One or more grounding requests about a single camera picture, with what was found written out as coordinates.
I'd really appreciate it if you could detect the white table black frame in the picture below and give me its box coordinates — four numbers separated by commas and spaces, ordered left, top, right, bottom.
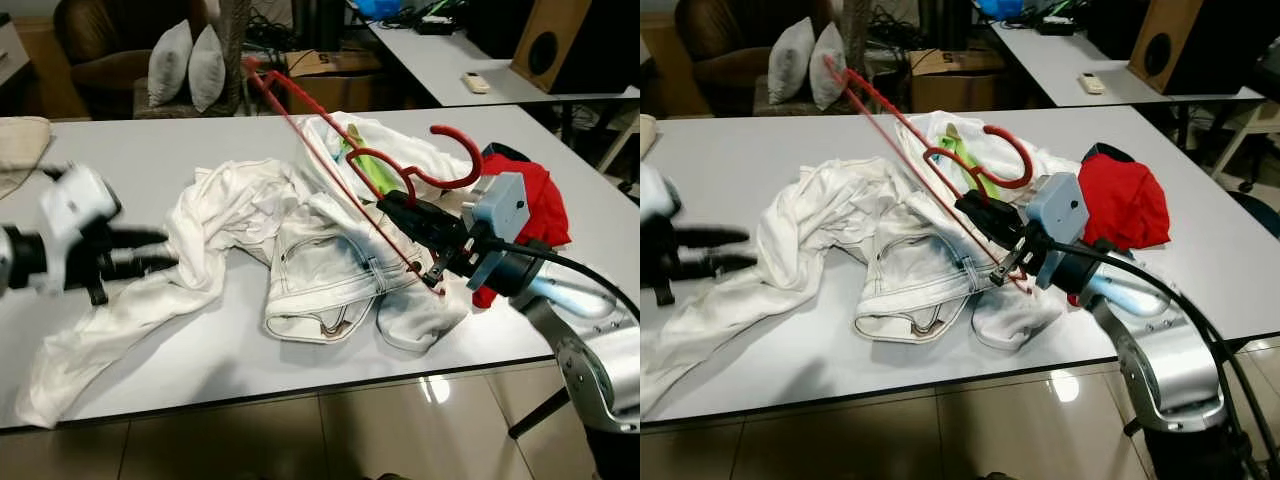
0, 105, 641, 433
640, 105, 1280, 421

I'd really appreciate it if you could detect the red crumpled garment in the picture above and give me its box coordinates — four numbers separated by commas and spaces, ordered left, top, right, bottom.
1068, 143, 1173, 306
470, 143, 573, 309

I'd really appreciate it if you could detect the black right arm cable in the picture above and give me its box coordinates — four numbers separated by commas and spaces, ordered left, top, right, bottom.
1050, 240, 1280, 471
470, 238, 641, 323

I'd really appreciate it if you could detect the brown armchair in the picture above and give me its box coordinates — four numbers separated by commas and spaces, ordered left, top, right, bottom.
53, 0, 216, 119
675, 0, 851, 116

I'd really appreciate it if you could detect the green hanger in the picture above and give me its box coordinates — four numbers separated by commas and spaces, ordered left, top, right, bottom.
940, 125, 1001, 201
338, 125, 399, 201

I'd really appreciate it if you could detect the white desk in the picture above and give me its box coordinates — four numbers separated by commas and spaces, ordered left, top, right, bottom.
990, 20, 1266, 111
365, 18, 641, 136

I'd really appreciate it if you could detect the white denim garment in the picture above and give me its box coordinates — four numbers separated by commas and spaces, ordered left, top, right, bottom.
263, 190, 471, 353
853, 195, 1066, 351

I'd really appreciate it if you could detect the dark blue chair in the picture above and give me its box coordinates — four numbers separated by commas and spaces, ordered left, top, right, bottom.
1228, 190, 1280, 241

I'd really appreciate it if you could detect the white pillow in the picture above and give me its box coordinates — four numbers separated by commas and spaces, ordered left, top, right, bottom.
767, 17, 816, 106
810, 22, 849, 111
187, 24, 228, 114
147, 18, 194, 109

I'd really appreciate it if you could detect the wooden speaker box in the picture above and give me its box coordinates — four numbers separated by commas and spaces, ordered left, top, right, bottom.
510, 0, 641, 96
1127, 0, 1261, 96

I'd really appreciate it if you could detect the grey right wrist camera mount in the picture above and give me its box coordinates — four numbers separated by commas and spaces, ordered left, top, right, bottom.
1025, 172, 1091, 291
462, 172, 529, 291

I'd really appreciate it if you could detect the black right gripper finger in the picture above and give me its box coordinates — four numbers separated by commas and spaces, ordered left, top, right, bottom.
377, 190, 467, 251
990, 245, 1028, 291
953, 188, 1036, 249
420, 250, 454, 293

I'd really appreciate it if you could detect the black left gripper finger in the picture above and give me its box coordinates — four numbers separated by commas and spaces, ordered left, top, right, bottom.
688, 252, 761, 280
688, 226, 753, 250
108, 227, 173, 251
108, 252, 181, 282

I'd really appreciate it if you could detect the cardboard box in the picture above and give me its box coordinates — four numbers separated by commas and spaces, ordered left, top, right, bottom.
908, 48, 1001, 113
285, 48, 386, 114

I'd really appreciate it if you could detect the white shirt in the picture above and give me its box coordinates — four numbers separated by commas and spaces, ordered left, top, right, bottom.
640, 158, 931, 421
15, 158, 321, 429

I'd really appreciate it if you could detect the red plastic hanger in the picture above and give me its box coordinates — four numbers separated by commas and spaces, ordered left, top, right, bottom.
243, 57, 512, 293
822, 55, 1037, 294

